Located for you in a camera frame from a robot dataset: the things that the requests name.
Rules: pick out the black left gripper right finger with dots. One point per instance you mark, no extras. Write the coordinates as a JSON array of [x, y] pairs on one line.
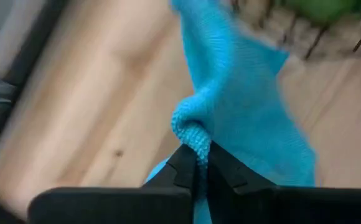
[[277, 207]]

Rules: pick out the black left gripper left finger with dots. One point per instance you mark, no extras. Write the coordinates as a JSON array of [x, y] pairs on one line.
[[121, 205]]

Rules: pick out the blue microfiber towel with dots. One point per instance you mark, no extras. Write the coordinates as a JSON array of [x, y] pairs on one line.
[[239, 102]]

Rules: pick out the green microfiber towel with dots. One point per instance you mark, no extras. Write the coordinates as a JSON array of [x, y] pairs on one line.
[[323, 9]]

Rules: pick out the black aluminium table frame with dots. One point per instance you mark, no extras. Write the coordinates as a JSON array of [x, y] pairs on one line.
[[28, 53]]

